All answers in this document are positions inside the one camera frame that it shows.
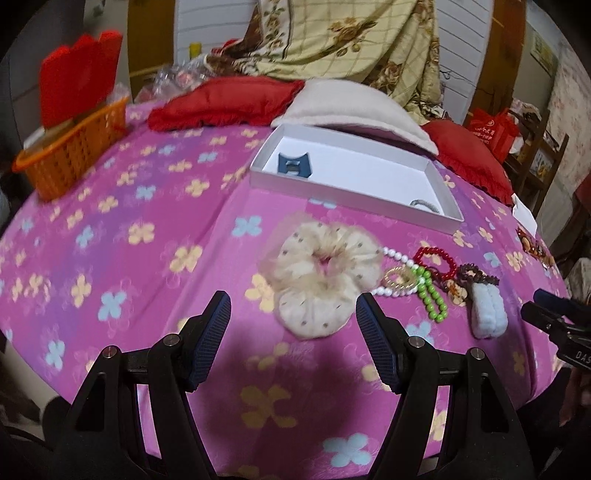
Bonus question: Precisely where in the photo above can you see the gold spiral hair tie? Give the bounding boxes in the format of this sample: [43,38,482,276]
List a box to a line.
[383,265,419,294]

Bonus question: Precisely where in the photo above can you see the beige pillow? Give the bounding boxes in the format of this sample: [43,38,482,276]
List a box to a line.
[270,79,439,155]

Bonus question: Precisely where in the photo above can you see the person's right hand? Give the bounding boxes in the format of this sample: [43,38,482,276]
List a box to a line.
[556,367,586,428]

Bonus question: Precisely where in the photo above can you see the cream dotted mesh scrunchie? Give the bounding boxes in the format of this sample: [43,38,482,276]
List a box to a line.
[259,213,384,342]

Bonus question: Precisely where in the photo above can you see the black hair tie with ornament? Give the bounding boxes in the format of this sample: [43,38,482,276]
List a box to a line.
[444,279,469,306]

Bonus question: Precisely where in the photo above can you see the green bead bracelet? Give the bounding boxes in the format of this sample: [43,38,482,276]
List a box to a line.
[413,267,448,323]

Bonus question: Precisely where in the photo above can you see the brown bead bracelet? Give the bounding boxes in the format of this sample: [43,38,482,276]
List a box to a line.
[457,262,502,287]

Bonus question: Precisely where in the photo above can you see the red snack packet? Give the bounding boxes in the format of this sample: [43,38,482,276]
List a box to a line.
[516,226,539,252]

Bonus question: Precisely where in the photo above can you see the red paper box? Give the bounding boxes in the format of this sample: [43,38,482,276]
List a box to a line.
[39,30,124,127]

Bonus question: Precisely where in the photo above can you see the red frilled pillow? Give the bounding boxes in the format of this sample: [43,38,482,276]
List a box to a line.
[147,76,306,132]
[422,120,515,208]

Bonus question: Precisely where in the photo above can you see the white folded paper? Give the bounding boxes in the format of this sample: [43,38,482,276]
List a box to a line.
[510,203,539,235]

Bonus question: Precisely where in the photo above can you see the yellow floral plaid blanket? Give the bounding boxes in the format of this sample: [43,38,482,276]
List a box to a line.
[205,0,446,125]

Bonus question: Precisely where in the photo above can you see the light blue fluffy scrunchie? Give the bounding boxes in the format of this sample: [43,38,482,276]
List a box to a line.
[468,284,509,340]

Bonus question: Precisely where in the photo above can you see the clear plastic bags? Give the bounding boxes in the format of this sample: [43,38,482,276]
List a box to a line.
[136,58,215,103]

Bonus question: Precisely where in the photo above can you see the brown wooden door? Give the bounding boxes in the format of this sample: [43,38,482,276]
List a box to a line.
[127,0,180,100]

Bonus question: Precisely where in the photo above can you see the red bead bracelet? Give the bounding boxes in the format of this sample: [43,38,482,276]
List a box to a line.
[413,246,458,281]

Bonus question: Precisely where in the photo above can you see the blue hair clip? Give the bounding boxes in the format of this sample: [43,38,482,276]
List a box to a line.
[277,151,312,178]

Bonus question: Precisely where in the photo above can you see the dark snack packet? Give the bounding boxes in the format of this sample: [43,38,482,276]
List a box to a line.
[530,242,558,269]

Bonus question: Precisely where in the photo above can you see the grey spiral hair tie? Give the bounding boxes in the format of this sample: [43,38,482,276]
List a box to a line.
[410,198,445,215]

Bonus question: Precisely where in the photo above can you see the red shopping bag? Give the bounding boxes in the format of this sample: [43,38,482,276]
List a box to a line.
[468,107,520,162]

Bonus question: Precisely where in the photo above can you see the white shallow cardboard box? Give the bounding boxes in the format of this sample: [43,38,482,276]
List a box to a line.
[249,122,465,236]

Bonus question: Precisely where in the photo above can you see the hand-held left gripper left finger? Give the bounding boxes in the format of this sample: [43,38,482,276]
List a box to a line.
[55,291,232,480]

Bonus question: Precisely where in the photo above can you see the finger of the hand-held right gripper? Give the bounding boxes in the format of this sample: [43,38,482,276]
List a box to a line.
[533,288,591,320]
[521,301,579,334]

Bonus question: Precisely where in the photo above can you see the pink floral bed sheet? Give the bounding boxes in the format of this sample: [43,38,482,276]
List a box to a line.
[0,99,575,480]

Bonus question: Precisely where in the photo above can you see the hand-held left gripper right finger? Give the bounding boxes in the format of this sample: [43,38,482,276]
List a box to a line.
[355,292,532,480]

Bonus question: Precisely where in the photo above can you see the orange plastic basket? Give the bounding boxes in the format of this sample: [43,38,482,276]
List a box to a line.
[11,95,131,203]

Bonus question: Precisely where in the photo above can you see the white pearl bead bracelet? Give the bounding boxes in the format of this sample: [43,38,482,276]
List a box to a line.
[369,246,419,298]

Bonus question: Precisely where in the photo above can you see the wooden shelf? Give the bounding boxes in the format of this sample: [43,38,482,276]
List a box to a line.
[503,99,571,217]

